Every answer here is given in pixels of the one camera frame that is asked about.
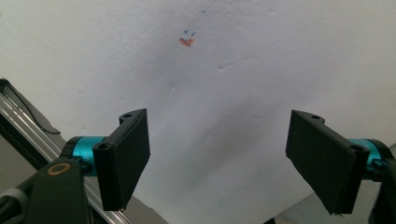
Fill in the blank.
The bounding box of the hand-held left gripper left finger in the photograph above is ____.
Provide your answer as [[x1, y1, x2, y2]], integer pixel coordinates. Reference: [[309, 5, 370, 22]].
[[61, 107, 151, 212]]

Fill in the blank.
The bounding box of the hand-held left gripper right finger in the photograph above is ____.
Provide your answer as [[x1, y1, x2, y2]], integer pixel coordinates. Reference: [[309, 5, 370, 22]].
[[285, 109, 387, 216]]

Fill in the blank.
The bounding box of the black cable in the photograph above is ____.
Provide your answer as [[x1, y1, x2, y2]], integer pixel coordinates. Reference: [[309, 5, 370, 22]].
[[12, 90, 62, 135]]

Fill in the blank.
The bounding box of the aluminium frame rail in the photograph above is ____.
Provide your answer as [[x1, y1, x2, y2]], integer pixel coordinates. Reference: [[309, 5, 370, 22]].
[[0, 78, 134, 224]]

